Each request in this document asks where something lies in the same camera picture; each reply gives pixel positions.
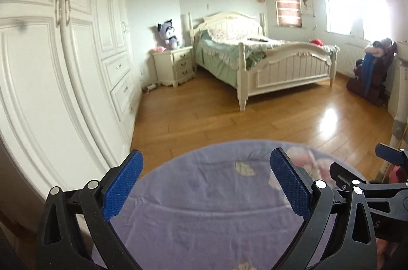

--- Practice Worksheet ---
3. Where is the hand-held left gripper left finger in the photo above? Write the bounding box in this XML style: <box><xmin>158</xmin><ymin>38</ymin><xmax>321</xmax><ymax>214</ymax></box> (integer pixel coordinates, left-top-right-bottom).
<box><xmin>36</xmin><ymin>149</ymin><xmax>145</xmax><ymax>270</ymax></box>

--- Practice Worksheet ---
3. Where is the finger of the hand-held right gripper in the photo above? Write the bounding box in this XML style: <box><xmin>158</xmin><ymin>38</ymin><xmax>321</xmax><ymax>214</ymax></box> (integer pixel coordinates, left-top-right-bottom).
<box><xmin>330</xmin><ymin>161</ymin><xmax>373</xmax><ymax>191</ymax></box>
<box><xmin>375</xmin><ymin>143</ymin><xmax>408</xmax><ymax>167</ymax></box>

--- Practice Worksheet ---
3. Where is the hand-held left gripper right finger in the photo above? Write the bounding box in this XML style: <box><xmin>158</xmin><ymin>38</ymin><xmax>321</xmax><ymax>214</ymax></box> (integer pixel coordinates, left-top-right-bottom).
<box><xmin>269</xmin><ymin>147</ymin><xmax>379</xmax><ymax>270</ymax></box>

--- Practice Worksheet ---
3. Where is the dark red armchair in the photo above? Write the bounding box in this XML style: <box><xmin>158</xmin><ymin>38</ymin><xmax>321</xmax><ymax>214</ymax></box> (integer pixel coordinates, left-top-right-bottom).
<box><xmin>347</xmin><ymin>53</ymin><xmax>391</xmax><ymax>107</ymax></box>

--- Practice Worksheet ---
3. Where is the purple floral cloth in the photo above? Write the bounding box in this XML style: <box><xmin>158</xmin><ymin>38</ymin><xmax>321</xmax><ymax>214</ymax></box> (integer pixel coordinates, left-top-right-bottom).
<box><xmin>91</xmin><ymin>139</ymin><xmax>361</xmax><ymax>270</ymax></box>

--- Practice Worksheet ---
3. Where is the blue garment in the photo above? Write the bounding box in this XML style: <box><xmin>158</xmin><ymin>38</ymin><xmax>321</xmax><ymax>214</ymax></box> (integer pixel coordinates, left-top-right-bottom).
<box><xmin>363</xmin><ymin>52</ymin><xmax>377</xmax><ymax>97</ymax></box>

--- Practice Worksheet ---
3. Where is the white cabinet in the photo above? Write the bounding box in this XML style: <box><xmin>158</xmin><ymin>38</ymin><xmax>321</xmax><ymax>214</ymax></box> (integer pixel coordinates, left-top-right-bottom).
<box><xmin>395</xmin><ymin>41</ymin><xmax>408</xmax><ymax>63</ymax></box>

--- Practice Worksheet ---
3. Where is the pile of clothes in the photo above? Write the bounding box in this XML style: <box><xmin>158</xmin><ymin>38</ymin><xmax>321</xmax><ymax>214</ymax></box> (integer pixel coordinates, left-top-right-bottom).
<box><xmin>365</xmin><ymin>37</ymin><xmax>397</xmax><ymax>58</ymax></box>

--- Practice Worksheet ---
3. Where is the white radiator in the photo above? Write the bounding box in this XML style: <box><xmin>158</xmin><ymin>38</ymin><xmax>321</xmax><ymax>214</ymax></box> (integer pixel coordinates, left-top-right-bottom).
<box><xmin>336</xmin><ymin>42</ymin><xmax>365</xmax><ymax>73</ymax></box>

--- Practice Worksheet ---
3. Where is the white wooden bed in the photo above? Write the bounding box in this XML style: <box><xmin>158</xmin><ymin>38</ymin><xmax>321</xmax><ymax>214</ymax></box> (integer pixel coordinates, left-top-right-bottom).
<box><xmin>188</xmin><ymin>11</ymin><xmax>338</xmax><ymax>112</ymax></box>

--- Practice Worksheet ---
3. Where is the white nightstand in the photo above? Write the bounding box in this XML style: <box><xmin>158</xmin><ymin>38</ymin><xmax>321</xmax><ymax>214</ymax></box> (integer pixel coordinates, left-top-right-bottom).
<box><xmin>152</xmin><ymin>46</ymin><xmax>196</xmax><ymax>87</ymax></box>

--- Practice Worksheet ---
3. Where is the white wardrobe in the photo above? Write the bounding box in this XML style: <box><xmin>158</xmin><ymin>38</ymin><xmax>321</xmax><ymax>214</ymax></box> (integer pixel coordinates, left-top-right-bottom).
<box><xmin>0</xmin><ymin>0</ymin><xmax>142</xmax><ymax>226</ymax></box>

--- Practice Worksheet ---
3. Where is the white framed window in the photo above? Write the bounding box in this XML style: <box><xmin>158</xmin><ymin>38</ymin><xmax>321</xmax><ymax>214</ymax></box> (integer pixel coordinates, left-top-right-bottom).
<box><xmin>356</xmin><ymin>0</ymin><xmax>391</xmax><ymax>41</ymax></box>
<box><xmin>322</xmin><ymin>0</ymin><xmax>351</xmax><ymax>35</ymax></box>

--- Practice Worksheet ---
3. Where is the green floral bedding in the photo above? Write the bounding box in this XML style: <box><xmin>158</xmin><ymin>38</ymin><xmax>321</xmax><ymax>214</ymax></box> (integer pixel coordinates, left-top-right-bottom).
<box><xmin>194</xmin><ymin>28</ymin><xmax>340</xmax><ymax>89</ymax></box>

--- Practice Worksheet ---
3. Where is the purple plush toy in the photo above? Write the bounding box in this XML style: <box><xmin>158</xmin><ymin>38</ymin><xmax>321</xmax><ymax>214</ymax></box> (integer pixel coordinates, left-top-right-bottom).
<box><xmin>157</xmin><ymin>19</ymin><xmax>179</xmax><ymax>50</ymax></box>

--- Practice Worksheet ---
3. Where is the striped window blind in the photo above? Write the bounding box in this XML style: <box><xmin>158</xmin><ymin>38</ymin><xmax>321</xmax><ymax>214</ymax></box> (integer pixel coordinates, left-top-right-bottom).
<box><xmin>273</xmin><ymin>0</ymin><xmax>303</xmax><ymax>28</ymax></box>

